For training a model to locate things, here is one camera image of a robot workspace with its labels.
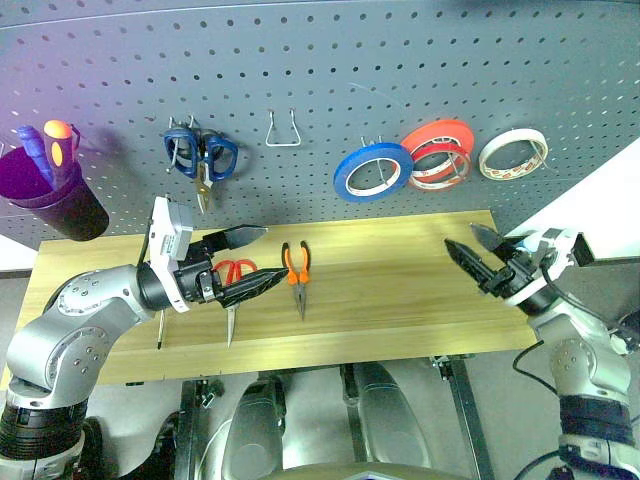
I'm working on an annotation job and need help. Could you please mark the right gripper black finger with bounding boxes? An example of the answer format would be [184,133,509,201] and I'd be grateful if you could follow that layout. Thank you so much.
[469,223,517,259]
[443,238,502,296]

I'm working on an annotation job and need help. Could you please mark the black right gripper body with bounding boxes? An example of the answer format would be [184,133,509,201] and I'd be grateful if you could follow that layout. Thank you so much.
[480,243,545,301]

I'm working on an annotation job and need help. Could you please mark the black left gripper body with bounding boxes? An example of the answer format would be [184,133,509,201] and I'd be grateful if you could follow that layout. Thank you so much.
[174,237,225,305]

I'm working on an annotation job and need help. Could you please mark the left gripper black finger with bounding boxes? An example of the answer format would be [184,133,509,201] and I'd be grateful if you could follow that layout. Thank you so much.
[202,225,269,257]
[213,267,291,309]

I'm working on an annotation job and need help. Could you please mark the red handled scissors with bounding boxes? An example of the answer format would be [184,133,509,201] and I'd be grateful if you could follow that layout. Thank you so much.
[213,258,260,350]

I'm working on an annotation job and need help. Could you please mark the orange handled needle-nose pliers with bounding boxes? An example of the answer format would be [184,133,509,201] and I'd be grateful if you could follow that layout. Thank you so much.
[280,240,312,322]

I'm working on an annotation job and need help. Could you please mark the red and white tape roll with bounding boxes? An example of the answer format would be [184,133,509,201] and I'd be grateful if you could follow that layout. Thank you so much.
[407,142,473,192]

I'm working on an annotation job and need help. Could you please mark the metal pegboard hook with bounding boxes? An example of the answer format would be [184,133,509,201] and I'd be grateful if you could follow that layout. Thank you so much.
[167,115,196,174]
[442,140,464,176]
[359,135,396,189]
[528,141,550,174]

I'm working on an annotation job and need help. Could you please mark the large red tape roll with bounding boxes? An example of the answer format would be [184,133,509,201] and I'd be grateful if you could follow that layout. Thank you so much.
[400,118,475,166]

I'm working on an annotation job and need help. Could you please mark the blue tape roll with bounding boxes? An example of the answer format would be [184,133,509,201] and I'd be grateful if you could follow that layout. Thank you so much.
[333,142,414,204]

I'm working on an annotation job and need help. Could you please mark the grey perforated pegboard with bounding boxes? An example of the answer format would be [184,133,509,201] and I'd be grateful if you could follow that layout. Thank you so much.
[0,0,640,251]

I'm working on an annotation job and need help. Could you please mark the grey rounded shell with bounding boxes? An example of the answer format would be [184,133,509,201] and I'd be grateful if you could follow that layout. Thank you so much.
[197,374,289,480]
[344,362,432,471]

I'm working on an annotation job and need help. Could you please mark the orange and black screwdriver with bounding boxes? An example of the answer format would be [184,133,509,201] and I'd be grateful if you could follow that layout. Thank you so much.
[43,119,76,189]

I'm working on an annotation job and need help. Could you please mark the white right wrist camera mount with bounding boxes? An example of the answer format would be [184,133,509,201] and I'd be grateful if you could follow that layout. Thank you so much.
[502,227,576,314]

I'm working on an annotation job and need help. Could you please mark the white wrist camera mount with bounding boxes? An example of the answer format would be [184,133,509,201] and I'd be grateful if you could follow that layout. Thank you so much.
[148,196,195,314]
[502,227,576,314]

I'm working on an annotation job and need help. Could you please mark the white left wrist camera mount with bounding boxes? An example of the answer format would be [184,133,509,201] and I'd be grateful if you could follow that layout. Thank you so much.
[148,196,195,314]

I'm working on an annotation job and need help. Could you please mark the blue handled scissors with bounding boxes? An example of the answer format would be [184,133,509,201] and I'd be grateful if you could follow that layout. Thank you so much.
[162,125,239,215]

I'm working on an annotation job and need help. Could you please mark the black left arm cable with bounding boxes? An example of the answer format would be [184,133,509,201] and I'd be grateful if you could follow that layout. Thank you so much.
[135,217,154,269]

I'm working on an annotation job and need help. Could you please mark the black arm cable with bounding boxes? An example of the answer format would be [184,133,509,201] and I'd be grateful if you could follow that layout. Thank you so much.
[135,217,154,269]
[512,247,640,396]

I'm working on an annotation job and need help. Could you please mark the metal wire loop hook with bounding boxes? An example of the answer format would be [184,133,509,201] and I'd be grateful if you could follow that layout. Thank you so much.
[264,108,302,148]

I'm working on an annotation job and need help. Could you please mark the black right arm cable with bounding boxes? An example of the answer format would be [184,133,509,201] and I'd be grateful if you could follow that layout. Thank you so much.
[512,247,640,396]

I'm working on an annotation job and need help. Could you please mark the metal table frame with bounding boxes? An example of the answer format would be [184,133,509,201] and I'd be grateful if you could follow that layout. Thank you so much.
[172,352,496,480]

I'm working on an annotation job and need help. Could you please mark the blue handled screwdriver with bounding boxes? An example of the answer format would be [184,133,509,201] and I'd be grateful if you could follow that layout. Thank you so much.
[17,125,57,191]

